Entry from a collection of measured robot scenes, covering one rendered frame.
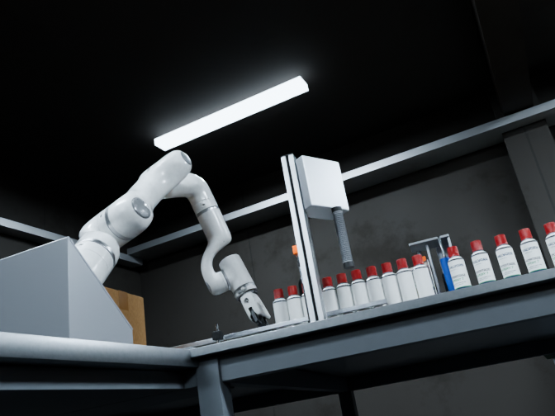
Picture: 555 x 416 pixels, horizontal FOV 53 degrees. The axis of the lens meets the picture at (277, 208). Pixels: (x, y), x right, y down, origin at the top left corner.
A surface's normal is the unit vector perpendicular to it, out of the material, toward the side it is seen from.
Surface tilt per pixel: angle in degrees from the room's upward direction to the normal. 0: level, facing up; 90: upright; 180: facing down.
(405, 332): 90
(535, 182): 90
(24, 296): 90
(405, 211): 90
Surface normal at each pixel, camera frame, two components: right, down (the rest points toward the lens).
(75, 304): 0.90, -0.29
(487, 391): -0.45, -0.27
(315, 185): 0.57, -0.39
